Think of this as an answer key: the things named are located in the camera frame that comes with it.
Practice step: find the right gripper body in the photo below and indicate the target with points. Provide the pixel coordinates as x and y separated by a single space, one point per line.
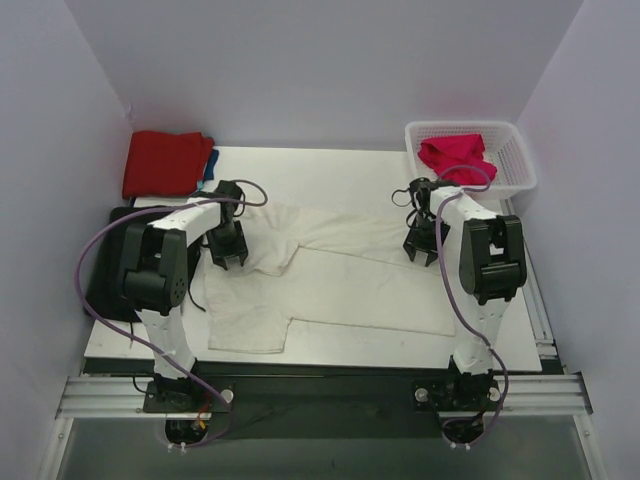
422 242

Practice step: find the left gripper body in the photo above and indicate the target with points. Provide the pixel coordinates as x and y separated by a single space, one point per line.
227 248

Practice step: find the cream white t shirt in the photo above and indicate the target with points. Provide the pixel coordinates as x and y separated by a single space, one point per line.
323 267

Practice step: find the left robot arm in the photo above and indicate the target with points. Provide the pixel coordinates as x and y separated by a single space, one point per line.
154 276

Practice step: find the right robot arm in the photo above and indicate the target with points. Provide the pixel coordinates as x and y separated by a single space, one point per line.
481 258

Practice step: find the folded blue t shirt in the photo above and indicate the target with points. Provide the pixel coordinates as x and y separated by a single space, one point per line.
208 172

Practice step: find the pink crumpled t shirt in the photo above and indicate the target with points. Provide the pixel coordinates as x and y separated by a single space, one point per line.
459 158

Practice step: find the folded red t shirt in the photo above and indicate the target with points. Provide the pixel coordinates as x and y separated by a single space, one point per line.
165 165

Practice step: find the white plastic basket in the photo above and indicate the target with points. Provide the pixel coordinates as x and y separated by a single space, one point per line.
504 149

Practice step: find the black t shirt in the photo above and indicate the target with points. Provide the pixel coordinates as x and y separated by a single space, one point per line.
103 293

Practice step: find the aluminium mounting rail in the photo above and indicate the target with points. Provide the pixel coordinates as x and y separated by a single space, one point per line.
118 397

